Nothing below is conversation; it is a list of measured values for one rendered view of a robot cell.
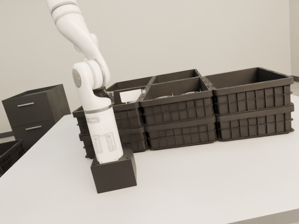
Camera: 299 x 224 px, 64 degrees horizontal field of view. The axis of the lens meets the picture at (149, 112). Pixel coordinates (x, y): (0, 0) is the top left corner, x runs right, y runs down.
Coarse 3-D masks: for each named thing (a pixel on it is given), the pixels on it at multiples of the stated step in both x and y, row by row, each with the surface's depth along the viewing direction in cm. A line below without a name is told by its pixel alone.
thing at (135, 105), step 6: (120, 90) 137; (126, 90) 136; (138, 102) 99; (78, 108) 109; (114, 108) 99; (120, 108) 99; (126, 108) 99; (132, 108) 98; (78, 114) 102; (84, 114) 101
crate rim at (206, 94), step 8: (176, 80) 133; (184, 80) 131; (208, 88) 97; (144, 96) 106; (176, 96) 95; (184, 96) 95; (192, 96) 94; (200, 96) 94; (208, 96) 94; (144, 104) 97; (152, 104) 97
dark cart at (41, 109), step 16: (16, 96) 266; (32, 96) 238; (48, 96) 242; (64, 96) 292; (16, 112) 241; (32, 112) 242; (48, 112) 243; (64, 112) 280; (16, 128) 245; (32, 128) 244; (48, 128) 247; (32, 144) 251
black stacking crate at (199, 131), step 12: (192, 120) 97; (204, 120) 97; (156, 132) 102; (168, 132) 101; (180, 132) 100; (192, 132) 100; (204, 132) 99; (156, 144) 103; (168, 144) 102; (180, 144) 102; (192, 144) 100
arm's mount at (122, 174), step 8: (128, 144) 89; (128, 152) 83; (96, 160) 81; (120, 160) 78; (128, 160) 78; (96, 168) 78; (104, 168) 78; (112, 168) 78; (120, 168) 78; (128, 168) 78; (136, 168) 91; (96, 176) 78; (104, 176) 78; (112, 176) 79; (120, 176) 79; (128, 176) 79; (136, 176) 84; (96, 184) 79; (104, 184) 79; (112, 184) 79; (120, 184) 80; (128, 184) 80; (136, 184) 80
